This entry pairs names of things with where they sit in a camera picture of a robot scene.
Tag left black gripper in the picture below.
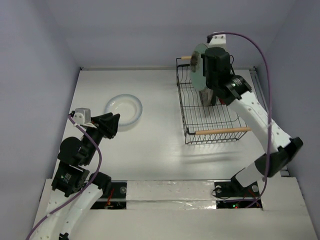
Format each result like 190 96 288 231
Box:
83 111 120 164

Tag green flower plate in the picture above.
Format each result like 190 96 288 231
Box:
190 43 208 91

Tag white bowl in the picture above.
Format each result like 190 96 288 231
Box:
104 94 143 132

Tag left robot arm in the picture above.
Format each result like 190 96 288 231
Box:
26 108 120 240

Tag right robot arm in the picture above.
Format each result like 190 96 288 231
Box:
203 47 303 196

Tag grey brown plate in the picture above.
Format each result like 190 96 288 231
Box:
199 88 216 107

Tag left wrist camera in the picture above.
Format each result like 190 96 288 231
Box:
72 107 91 126

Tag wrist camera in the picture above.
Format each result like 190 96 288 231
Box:
72 107 91 126
207 34 227 49

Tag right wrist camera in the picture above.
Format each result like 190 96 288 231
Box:
207 34 227 49

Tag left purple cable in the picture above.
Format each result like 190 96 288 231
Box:
24 113 104 240

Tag black wire dish rack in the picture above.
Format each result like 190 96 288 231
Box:
175 57 251 145

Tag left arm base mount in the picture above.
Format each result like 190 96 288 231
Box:
90 181 127 210

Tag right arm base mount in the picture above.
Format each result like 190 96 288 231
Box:
211 181 263 209

